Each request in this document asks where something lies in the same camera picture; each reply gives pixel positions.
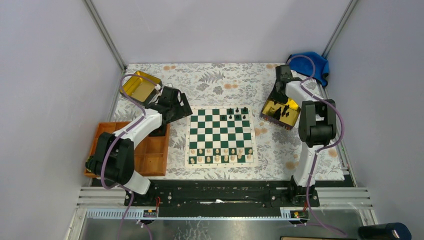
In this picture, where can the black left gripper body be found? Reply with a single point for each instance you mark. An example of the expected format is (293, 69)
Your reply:
(179, 112)

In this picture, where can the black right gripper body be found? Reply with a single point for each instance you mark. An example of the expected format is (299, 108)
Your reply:
(278, 96)

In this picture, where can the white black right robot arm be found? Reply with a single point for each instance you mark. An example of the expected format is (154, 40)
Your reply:
(317, 121)

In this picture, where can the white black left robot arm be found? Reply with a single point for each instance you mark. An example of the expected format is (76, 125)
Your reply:
(114, 156)

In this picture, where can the green white chess board mat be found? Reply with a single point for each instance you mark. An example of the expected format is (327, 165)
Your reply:
(215, 143)

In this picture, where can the blue cloth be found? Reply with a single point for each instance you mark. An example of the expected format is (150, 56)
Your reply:
(309, 62)

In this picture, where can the gold tin right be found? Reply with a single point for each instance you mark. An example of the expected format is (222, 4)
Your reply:
(281, 114)

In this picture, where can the gold tin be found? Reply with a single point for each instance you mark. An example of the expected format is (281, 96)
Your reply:
(142, 88)
(281, 114)

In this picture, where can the gold tin left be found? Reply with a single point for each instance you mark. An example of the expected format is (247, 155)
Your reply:
(142, 88)

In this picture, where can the wooden compartment tray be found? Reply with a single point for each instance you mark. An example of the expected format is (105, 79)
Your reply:
(150, 156)

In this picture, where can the dark cylinder bottle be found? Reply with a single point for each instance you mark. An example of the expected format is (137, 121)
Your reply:
(387, 231)

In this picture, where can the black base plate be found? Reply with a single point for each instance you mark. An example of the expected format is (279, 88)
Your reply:
(268, 193)

